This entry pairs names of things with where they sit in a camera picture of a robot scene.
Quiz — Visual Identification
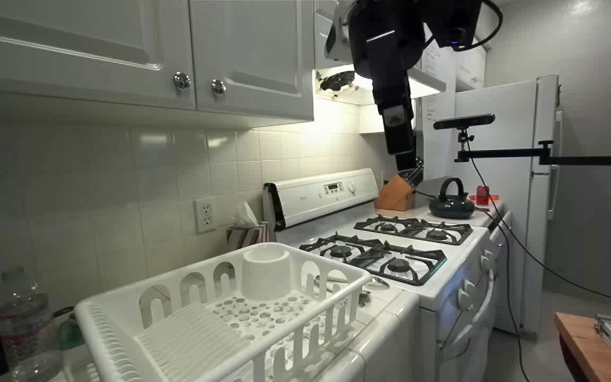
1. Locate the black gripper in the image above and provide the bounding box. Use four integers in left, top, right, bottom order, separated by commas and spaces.
346, 0, 429, 159

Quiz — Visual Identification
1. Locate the wooden knife block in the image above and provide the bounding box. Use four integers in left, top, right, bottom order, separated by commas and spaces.
375, 174, 418, 212

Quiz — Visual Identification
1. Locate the black hood lamp fixture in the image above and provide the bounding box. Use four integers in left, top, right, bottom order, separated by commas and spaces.
319, 70, 357, 94

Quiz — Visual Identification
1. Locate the black kettle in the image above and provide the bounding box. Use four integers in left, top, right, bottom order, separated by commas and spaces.
429, 175, 478, 221

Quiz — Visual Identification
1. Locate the black stove grate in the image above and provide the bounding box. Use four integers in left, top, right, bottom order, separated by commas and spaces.
362, 246, 450, 289
352, 212, 421, 240
408, 219, 476, 249
297, 232, 387, 270

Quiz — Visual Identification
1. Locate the white gas stove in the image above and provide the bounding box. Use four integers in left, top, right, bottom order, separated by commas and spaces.
261, 167, 514, 382

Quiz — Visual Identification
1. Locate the white refrigerator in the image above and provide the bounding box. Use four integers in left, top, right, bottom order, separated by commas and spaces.
418, 73, 563, 334

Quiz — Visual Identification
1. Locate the white cabinet door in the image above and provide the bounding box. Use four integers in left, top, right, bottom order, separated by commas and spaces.
0, 0, 197, 111
190, 0, 316, 122

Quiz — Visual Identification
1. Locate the striped tissue box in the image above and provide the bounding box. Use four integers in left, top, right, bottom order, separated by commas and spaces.
226, 221, 275, 250

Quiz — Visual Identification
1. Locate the white utensil cup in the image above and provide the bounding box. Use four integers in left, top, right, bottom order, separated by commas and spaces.
240, 241, 295, 304

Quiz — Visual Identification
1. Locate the wooden table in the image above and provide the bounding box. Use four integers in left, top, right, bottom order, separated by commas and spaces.
555, 311, 611, 382

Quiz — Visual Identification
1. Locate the white plastic dish rack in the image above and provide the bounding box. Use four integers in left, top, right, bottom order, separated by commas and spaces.
75, 240, 373, 382

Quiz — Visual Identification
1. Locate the green container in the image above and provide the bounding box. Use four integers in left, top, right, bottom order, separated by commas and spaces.
55, 305, 88, 353

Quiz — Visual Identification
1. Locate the clear plastic water bottle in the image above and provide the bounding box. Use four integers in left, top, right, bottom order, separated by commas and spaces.
0, 264, 57, 379

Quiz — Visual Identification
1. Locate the black handled knife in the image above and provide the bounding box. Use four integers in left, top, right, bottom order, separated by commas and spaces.
398, 155, 427, 189

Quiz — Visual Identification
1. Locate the black stereo camera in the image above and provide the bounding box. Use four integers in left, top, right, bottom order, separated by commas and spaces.
432, 112, 497, 133

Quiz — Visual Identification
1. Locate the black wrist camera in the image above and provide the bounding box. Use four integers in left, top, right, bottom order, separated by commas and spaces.
424, 0, 503, 53

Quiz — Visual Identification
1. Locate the thin black camera cable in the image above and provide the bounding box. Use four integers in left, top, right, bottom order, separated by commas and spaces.
460, 135, 611, 382

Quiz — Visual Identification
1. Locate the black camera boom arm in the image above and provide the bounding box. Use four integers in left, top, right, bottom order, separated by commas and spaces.
453, 130, 611, 170

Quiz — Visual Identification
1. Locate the white wall outlet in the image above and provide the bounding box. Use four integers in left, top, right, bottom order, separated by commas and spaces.
193, 195, 221, 233

